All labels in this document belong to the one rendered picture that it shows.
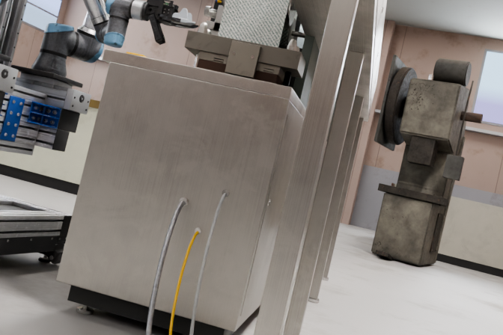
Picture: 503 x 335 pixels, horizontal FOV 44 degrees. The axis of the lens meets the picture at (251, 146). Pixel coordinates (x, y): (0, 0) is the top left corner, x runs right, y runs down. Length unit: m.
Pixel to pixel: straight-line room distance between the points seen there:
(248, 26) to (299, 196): 1.03
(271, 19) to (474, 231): 7.10
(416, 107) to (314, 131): 6.00
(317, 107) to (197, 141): 0.67
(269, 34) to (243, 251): 0.81
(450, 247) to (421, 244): 1.93
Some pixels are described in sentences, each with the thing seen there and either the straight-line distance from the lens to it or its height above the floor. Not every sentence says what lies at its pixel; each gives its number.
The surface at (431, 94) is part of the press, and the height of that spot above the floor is 1.93.
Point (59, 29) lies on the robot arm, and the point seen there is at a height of 1.02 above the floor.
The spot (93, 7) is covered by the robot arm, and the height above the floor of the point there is 1.09.
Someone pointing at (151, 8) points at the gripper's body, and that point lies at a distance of 2.48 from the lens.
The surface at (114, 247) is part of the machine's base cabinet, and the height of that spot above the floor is 0.26.
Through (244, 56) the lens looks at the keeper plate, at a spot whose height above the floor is 0.97.
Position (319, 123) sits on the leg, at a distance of 1.49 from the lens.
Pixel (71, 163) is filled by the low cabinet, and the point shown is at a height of 0.29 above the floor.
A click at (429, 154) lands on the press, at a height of 1.26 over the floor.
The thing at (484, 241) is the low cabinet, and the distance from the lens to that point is 9.17.
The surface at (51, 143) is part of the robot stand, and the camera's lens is 2.80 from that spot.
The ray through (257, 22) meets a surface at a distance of 2.37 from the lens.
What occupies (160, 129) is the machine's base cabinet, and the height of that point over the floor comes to 0.67.
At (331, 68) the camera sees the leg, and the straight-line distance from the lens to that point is 1.51.
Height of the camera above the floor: 0.61
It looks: 2 degrees up
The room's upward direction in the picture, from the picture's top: 13 degrees clockwise
